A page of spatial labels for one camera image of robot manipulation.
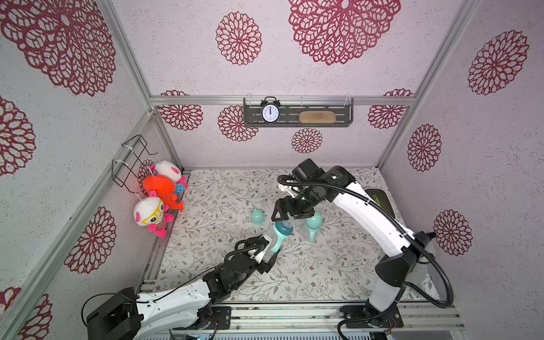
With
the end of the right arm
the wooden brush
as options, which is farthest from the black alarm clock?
the end of the right arm

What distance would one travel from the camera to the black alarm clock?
0.91 metres

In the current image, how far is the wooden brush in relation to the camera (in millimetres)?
916
